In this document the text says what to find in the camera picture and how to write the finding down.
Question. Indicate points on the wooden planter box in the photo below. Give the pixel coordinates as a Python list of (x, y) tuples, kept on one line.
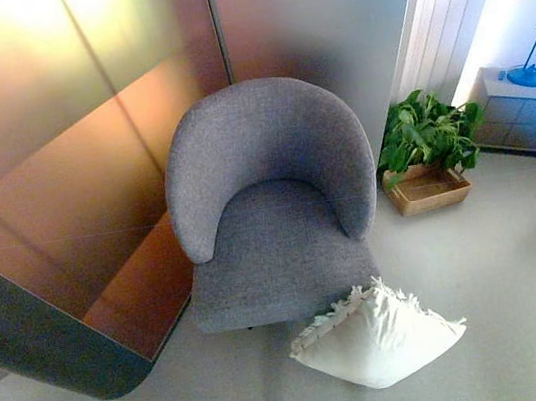
[(429, 201)]

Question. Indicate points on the green leafy potted plant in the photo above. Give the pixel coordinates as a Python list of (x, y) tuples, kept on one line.
[(420, 137)]

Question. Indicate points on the grey fabric tub armchair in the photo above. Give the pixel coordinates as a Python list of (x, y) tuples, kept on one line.
[(267, 160)]

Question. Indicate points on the blue desk lamp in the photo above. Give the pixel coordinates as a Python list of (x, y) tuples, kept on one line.
[(527, 77)]

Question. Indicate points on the copper panelled cabinet dark edge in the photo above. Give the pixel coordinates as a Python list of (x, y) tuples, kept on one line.
[(41, 335)]

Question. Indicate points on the white low sideboard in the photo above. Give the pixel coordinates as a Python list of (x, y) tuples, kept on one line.
[(518, 118)]

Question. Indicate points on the white fringed pillow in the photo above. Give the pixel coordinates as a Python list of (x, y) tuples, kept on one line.
[(384, 339)]

